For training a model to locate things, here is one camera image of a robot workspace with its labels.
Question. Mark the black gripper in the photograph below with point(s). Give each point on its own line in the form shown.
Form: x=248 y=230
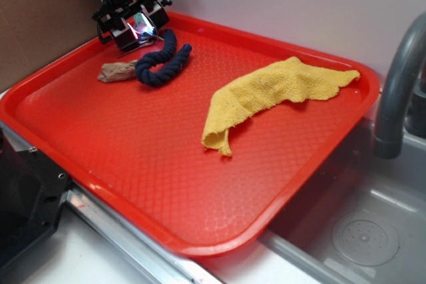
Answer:
x=113 y=16

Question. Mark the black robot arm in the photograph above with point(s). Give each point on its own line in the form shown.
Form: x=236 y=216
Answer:
x=130 y=23

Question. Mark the small driftwood piece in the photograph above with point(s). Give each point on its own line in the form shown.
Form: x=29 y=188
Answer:
x=120 y=71

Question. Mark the brown cardboard panel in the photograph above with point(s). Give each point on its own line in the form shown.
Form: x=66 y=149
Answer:
x=35 y=33

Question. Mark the red plastic tray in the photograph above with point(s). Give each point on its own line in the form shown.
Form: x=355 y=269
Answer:
x=138 y=149

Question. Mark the yellow knitted cloth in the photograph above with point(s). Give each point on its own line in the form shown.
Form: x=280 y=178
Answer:
x=288 y=80

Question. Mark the grey sink faucet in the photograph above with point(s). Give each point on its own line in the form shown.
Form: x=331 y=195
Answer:
x=402 y=102

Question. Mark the grey plastic sink basin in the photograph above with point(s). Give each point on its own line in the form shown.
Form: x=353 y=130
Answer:
x=359 y=218

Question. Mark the dark blue rope toy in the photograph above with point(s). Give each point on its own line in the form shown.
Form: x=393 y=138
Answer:
x=158 y=68

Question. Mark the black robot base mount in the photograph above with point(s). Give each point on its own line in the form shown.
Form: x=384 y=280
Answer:
x=25 y=197

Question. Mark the silver metal rail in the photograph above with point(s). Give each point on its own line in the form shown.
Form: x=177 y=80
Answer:
x=77 y=239

